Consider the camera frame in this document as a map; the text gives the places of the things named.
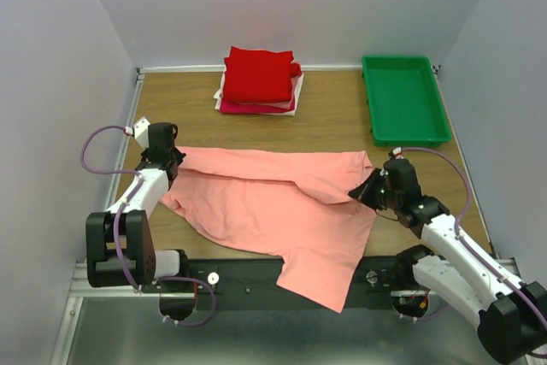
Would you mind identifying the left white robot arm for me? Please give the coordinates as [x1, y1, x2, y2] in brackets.
[80, 117, 190, 292]

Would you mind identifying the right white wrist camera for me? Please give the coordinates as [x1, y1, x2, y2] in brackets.
[388, 147, 404, 160]

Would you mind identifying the pink polo shirt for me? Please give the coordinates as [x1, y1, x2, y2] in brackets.
[161, 147, 375, 313]

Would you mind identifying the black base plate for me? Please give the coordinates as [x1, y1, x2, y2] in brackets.
[158, 256, 431, 319]

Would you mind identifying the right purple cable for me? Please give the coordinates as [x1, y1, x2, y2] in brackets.
[397, 146, 547, 332]

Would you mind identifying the green plastic tray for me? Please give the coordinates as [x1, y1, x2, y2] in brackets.
[362, 55, 451, 148]

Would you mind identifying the red folded shirt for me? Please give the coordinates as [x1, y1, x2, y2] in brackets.
[222, 46, 302, 104]

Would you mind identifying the magenta folded shirt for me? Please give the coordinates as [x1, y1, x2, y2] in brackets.
[218, 97, 296, 115]

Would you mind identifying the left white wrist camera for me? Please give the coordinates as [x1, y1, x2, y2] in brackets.
[124, 116, 150, 149]

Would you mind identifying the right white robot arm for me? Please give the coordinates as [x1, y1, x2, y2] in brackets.
[349, 158, 546, 364]

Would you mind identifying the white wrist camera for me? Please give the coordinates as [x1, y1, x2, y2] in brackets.
[124, 116, 150, 149]
[388, 147, 404, 160]

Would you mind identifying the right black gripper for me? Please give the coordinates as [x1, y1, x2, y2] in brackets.
[348, 168, 401, 210]

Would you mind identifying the aluminium frame rail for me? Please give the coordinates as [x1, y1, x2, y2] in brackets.
[50, 68, 144, 364]

